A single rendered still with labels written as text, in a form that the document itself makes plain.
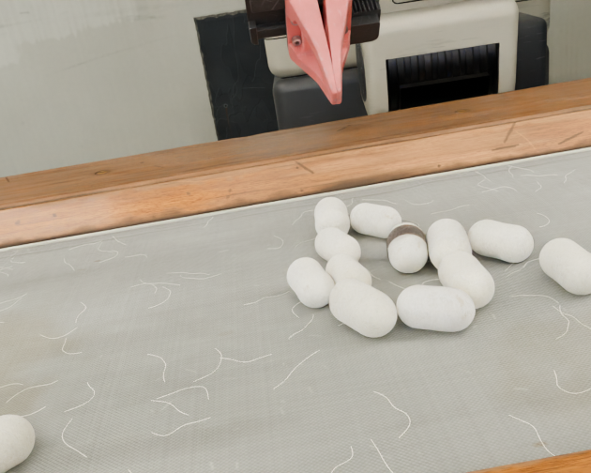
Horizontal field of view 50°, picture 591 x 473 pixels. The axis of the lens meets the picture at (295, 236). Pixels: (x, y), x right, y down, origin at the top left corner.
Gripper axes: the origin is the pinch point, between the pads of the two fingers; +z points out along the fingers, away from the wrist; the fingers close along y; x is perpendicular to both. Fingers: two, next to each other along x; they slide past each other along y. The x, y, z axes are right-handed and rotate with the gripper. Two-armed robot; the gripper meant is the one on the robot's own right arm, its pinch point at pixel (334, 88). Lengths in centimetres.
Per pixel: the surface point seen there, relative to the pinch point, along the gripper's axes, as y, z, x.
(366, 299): -2.1, 18.2, -8.5
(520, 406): 2.3, 24.1, -10.9
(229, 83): -14, -125, 150
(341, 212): -1.5, 10.1, -1.2
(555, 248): 7.5, 16.8, -7.2
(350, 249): -1.7, 13.6, -3.7
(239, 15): -6, -141, 133
